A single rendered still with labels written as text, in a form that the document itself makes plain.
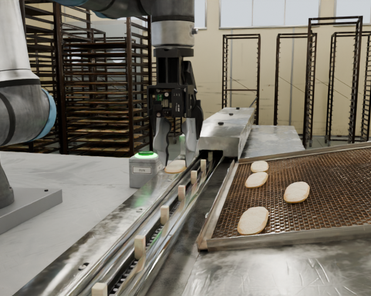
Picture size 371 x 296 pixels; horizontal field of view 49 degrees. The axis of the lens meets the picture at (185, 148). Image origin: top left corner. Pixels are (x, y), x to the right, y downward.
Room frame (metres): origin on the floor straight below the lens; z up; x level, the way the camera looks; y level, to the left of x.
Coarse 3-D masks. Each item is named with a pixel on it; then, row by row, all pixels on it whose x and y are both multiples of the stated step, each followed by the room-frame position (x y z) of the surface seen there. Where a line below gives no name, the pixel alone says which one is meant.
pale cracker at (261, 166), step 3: (255, 162) 0.87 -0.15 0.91; (258, 162) 0.87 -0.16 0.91; (261, 162) 0.87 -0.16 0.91; (264, 162) 0.86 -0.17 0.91; (252, 165) 0.86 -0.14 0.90; (255, 165) 0.85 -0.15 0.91; (258, 165) 0.84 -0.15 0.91; (261, 165) 0.84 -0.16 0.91; (264, 165) 0.83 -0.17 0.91; (267, 165) 0.84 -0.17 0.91; (252, 168) 0.83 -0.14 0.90; (255, 168) 0.83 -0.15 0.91; (258, 168) 0.82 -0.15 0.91; (261, 168) 0.82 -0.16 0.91; (264, 168) 0.82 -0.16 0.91; (267, 168) 0.82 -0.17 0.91; (252, 171) 0.82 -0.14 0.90; (255, 171) 0.81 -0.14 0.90; (258, 171) 0.81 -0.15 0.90; (261, 171) 0.81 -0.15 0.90; (264, 171) 0.81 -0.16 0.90
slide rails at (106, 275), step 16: (176, 192) 0.84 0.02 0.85; (192, 192) 0.84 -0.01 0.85; (176, 208) 0.73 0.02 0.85; (144, 224) 0.65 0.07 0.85; (128, 240) 0.58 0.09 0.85; (160, 240) 0.58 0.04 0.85; (128, 256) 0.52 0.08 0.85; (144, 256) 0.52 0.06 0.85; (112, 272) 0.48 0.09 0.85; (128, 288) 0.44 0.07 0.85
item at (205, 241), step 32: (256, 160) 0.93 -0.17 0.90; (288, 160) 0.88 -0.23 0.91; (320, 160) 0.84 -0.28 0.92; (224, 192) 0.70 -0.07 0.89; (256, 192) 0.67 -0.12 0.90; (320, 192) 0.61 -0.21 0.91; (352, 192) 0.59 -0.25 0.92; (224, 224) 0.53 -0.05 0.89; (288, 224) 0.49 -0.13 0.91; (320, 224) 0.48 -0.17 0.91; (352, 224) 0.46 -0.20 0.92
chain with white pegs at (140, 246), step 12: (204, 168) 1.08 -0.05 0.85; (192, 180) 0.95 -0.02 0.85; (180, 192) 0.81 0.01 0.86; (168, 216) 0.68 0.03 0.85; (156, 228) 0.65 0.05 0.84; (144, 240) 0.54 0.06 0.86; (144, 252) 0.54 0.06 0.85; (132, 264) 0.52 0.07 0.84; (120, 276) 0.48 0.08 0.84; (96, 288) 0.40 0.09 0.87
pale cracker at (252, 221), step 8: (256, 208) 0.55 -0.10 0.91; (264, 208) 0.55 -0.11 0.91; (248, 216) 0.52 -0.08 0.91; (256, 216) 0.52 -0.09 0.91; (264, 216) 0.52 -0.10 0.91; (240, 224) 0.50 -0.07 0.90; (248, 224) 0.49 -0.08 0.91; (256, 224) 0.49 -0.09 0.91; (264, 224) 0.50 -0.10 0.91; (240, 232) 0.48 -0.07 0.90; (248, 232) 0.48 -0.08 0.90; (256, 232) 0.48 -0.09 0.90
